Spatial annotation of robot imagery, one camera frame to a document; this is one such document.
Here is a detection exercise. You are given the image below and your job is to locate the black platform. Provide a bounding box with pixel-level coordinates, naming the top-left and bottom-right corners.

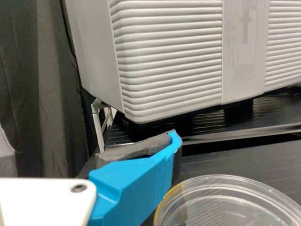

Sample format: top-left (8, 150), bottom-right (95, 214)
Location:
top-left (103, 86), bottom-right (301, 151)

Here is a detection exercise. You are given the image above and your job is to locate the white incubator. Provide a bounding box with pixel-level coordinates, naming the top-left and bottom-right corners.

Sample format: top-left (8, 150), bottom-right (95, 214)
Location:
top-left (60, 0), bottom-right (301, 125)

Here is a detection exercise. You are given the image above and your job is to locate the petri dish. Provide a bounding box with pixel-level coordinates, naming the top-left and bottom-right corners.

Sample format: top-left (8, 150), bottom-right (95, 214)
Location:
top-left (154, 174), bottom-right (301, 226)

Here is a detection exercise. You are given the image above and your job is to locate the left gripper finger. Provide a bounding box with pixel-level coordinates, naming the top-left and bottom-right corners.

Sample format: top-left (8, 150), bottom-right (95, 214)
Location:
top-left (88, 129), bottom-right (183, 226)

